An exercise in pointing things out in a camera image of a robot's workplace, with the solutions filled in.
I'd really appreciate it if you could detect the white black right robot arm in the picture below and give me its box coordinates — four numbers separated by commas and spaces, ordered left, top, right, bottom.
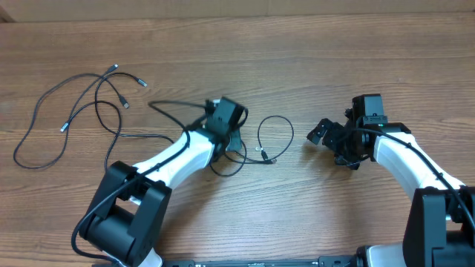
307, 115, 474, 266

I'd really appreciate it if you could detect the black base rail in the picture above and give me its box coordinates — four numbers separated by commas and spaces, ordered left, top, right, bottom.
163, 255, 364, 267

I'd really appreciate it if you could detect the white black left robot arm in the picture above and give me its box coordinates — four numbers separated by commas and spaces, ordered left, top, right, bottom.
73, 128, 241, 266

